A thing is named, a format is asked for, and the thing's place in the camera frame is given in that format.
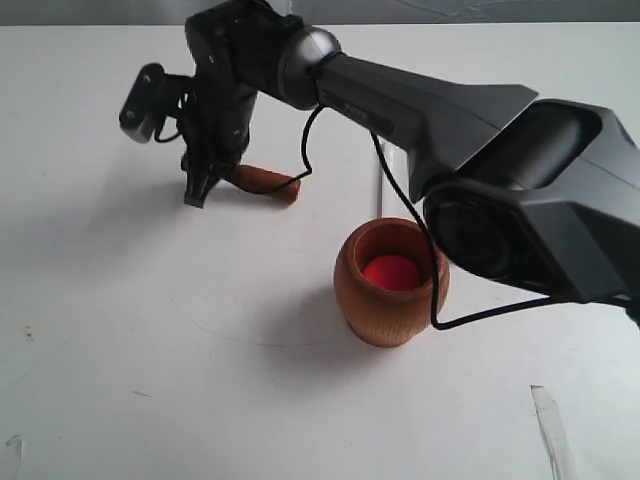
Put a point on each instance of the clear tape strip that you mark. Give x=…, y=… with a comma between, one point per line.
x=553, y=434
x=11, y=457

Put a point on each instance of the red ball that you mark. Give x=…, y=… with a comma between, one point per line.
x=393, y=272

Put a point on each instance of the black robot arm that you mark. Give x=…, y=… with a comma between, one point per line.
x=541, y=195

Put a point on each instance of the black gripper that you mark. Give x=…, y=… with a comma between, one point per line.
x=220, y=103

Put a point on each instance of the wooden mortar cup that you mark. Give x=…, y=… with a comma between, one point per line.
x=385, y=316

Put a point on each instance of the clear tape strip right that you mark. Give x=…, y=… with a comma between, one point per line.
x=553, y=434

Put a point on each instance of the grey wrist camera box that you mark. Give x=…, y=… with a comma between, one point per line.
x=149, y=103

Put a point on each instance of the brown wooden pestle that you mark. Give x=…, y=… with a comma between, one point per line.
x=259, y=181

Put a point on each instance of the clear tape strip left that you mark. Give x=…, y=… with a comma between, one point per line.
x=11, y=457

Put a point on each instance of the white rectangular plastic tray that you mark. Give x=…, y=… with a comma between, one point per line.
x=389, y=203

